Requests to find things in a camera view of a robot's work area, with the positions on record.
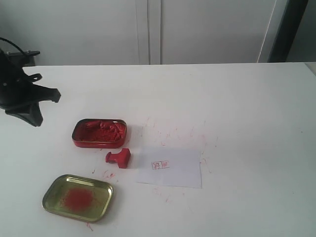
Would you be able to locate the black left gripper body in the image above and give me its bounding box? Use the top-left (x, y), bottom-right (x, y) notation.
top-left (0, 51), bottom-right (61, 114)

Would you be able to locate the red stamp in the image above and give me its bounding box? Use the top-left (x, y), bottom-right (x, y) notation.
top-left (105, 148), bottom-right (131, 169)

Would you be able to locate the red ink pad tin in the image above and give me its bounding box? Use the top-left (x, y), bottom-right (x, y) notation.
top-left (72, 118), bottom-right (127, 149)

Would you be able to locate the gold tin lid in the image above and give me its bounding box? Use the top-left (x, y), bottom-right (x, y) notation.
top-left (42, 174), bottom-right (114, 223)

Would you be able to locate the white paper sheet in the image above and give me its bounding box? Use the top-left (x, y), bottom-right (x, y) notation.
top-left (136, 147), bottom-right (202, 189)

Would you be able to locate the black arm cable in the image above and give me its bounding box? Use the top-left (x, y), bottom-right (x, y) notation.
top-left (0, 37), bottom-right (28, 56)

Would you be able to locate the dark vertical post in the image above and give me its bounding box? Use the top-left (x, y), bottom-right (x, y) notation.
top-left (268, 0), bottom-right (309, 63)

